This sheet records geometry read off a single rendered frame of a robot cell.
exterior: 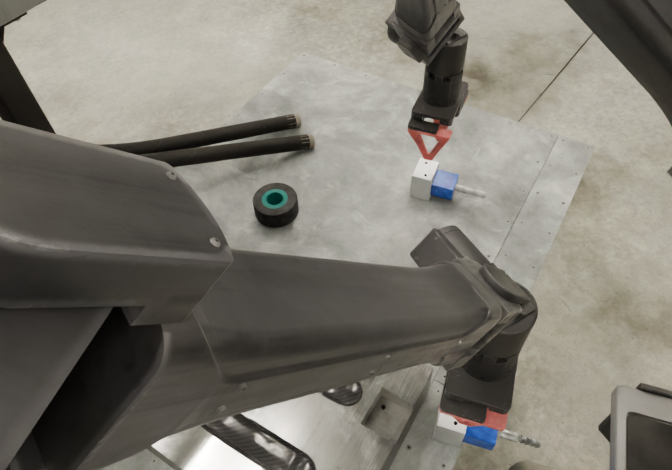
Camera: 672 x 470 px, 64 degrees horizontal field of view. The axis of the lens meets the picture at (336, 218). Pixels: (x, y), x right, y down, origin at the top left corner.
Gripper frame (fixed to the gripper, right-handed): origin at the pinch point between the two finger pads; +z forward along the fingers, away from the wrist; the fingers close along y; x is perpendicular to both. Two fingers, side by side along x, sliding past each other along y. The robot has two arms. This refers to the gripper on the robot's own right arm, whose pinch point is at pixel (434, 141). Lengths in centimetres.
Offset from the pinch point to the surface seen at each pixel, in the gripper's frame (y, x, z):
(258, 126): -1.5, -36.2, 8.1
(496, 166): -11.2, 10.3, 12.5
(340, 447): 51, 4, 5
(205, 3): -171, -175, 86
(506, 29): -199, -10, 88
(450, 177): -1.1, 3.4, 8.5
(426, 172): 0.5, -0.7, 7.2
